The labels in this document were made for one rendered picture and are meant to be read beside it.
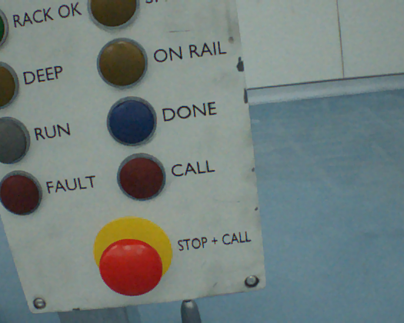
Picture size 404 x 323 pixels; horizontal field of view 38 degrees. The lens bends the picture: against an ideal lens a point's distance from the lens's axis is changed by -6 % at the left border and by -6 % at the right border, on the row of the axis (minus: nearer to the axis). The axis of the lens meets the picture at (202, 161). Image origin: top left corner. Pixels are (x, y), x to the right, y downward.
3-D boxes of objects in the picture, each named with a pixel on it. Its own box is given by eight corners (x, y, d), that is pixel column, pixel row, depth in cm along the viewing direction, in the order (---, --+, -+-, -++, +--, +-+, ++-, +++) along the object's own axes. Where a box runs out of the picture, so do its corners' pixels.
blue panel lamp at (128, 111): (158, 143, 36) (151, 98, 35) (111, 149, 36) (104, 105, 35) (158, 138, 37) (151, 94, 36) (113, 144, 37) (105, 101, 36)
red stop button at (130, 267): (167, 298, 38) (156, 243, 36) (105, 304, 38) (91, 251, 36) (167, 262, 42) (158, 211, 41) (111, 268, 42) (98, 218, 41)
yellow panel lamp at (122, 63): (148, 84, 35) (141, 38, 34) (101, 91, 35) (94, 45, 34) (149, 81, 36) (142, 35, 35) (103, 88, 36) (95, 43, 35)
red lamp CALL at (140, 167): (167, 198, 38) (160, 156, 37) (122, 204, 38) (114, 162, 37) (167, 193, 39) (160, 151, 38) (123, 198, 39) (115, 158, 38)
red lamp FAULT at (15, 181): (42, 214, 38) (32, 174, 37) (4, 218, 38) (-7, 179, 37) (45, 208, 39) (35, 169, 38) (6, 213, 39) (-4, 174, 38)
